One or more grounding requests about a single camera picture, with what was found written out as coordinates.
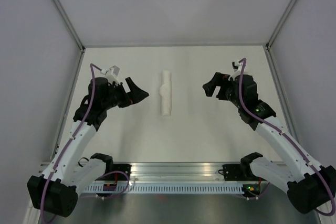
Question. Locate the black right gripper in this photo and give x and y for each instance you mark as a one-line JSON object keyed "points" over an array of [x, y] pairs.
{"points": [[219, 79]]}

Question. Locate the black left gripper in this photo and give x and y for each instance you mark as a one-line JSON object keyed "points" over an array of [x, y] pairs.
{"points": [[134, 95]]}

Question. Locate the white cloth napkin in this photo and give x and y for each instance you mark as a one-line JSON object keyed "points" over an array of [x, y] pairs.
{"points": [[165, 92]]}

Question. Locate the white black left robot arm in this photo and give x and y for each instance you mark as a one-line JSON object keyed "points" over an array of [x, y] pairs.
{"points": [[58, 188]]}

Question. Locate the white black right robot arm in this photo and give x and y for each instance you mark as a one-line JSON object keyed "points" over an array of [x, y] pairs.
{"points": [[306, 182]]}

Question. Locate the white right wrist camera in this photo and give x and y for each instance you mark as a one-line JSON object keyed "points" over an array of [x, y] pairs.
{"points": [[239, 67]]}

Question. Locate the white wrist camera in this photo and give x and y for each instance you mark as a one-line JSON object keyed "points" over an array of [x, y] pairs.
{"points": [[111, 74], [239, 67]]}

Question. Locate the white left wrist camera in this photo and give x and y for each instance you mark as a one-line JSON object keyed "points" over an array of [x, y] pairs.
{"points": [[111, 74]]}

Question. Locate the aluminium back frame rail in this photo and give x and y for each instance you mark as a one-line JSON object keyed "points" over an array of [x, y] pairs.
{"points": [[178, 44]]}

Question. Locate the aluminium frame rail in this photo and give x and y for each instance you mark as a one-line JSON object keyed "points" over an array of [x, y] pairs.
{"points": [[170, 172], [178, 44]]}

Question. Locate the aluminium front frame rail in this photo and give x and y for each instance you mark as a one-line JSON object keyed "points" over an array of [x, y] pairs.
{"points": [[170, 172]]}

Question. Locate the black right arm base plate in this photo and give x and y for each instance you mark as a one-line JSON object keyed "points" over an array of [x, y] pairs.
{"points": [[233, 172]]}

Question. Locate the white slotted cable duct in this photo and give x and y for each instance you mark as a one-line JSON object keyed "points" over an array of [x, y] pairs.
{"points": [[165, 188]]}

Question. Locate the aluminium left frame post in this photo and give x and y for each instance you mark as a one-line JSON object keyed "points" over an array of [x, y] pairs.
{"points": [[68, 24]]}

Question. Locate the aluminium frame post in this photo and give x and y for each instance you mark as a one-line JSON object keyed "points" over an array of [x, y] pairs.
{"points": [[283, 18], [68, 24]]}

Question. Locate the aluminium right frame post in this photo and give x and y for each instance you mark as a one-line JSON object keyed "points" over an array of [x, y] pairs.
{"points": [[283, 18]]}

